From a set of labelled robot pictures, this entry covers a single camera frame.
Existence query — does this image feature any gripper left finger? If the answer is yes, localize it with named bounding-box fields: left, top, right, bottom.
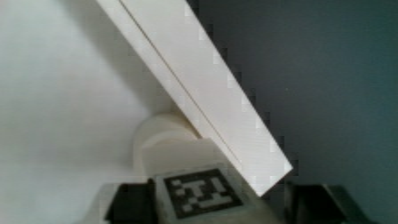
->
left=104, top=179, right=159, bottom=224

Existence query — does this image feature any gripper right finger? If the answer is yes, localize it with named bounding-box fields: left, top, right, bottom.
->
left=285, top=183, right=379, bottom=224

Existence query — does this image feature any white table leg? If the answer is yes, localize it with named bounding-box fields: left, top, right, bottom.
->
left=134, top=113, right=281, bottom=224

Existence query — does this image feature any white square table top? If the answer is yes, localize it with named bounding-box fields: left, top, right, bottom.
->
left=0, top=0, right=292, bottom=224

